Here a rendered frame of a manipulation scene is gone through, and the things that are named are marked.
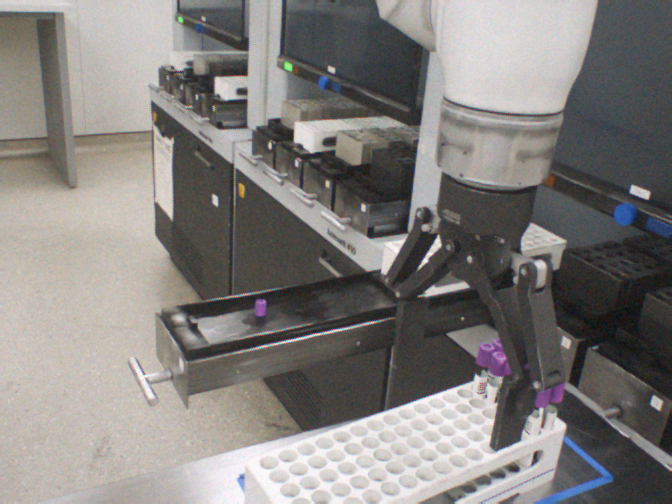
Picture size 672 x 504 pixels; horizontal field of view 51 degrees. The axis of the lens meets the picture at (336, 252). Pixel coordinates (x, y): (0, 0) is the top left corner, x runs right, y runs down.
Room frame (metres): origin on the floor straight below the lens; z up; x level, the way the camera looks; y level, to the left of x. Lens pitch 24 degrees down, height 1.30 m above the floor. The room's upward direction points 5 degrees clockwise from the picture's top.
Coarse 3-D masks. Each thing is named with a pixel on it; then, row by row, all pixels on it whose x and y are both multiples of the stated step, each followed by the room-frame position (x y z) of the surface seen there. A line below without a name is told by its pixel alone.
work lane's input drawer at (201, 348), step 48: (288, 288) 0.93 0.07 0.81; (336, 288) 0.97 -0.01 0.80; (384, 288) 0.96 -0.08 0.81; (192, 336) 0.77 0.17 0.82; (240, 336) 0.81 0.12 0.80; (288, 336) 0.81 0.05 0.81; (336, 336) 0.84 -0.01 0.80; (384, 336) 0.88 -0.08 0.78; (432, 336) 0.92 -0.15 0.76; (144, 384) 0.75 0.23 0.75; (192, 384) 0.73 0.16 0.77
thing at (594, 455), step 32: (576, 416) 0.67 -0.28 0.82; (256, 448) 0.57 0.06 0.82; (576, 448) 0.61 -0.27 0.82; (608, 448) 0.61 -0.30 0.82; (640, 448) 0.62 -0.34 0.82; (128, 480) 0.51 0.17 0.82; (160, 480) 0.51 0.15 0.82; (192, 480) 0.52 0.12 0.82; (224, 480) 0.52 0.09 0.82; (576, 480) 0.56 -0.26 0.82; (608, 480) 0.56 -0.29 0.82; (640, 480) 0.57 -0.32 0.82
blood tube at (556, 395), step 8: (552, 392) 0.55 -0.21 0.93; (560, 392) 0.55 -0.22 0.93; (552, 400) 0.55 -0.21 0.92; (560, 400) 0.55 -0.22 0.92; (552, 408) 0.55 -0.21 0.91; (544, 416) 0.55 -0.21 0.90; (552, 416) 0.55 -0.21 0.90; (544, 424) 0.55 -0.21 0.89; (552, 424) 0.55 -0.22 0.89; (536, 456) 0.56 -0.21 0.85
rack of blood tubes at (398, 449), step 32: (384, 416) 0.56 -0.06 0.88; (416, 416) 0.56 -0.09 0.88; (448, 416) 0.57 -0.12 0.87; (480, 416) 0.57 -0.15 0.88; (288, 448) 0.50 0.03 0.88; (320, 448) 0.50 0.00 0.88; (352, 448) 0.51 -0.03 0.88; (384, 448) 0.51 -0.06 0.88; (416, 448) 0.51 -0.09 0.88; (448, 448) 0.52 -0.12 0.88; (480, 448) 0.52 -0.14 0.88; (512, 448) 0.52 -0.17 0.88; (544, 448) 0.54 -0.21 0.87; (256, 480) 0.46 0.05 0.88; (288, 480) 0.46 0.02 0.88; (320, 480) 0.46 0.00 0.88; (352, 480) 0.47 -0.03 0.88; (384, 480) 0.47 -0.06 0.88; (416, 480) 0.47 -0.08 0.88; (448, 480) 0.48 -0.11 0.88; (480, 480) 0.54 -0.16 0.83; (512, 480) 0.52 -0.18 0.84; (544, 480) 0.55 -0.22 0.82
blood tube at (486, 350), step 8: (480, 344) 0.61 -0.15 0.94; (488, 344) 0.61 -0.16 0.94; (480, 352) 0.60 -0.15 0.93; (488, 352) 0.60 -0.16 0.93; (480, 360) 0.60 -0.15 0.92; (488, 360) 0.60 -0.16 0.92; (480, 368) 0.60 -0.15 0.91; (488, 368) 0.60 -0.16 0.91; (480, 376) 0.60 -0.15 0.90; (480, 384) 0.60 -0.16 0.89; (480, 392) 0.60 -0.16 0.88
